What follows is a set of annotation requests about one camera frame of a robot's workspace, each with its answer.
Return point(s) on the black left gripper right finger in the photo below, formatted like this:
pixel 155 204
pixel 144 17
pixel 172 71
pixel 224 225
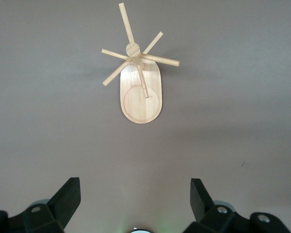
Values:
pixel 201 201

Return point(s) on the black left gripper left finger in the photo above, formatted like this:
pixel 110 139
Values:
pixel 63 201

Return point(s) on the wooden cup rack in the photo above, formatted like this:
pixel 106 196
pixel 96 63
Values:
pixel 140 106

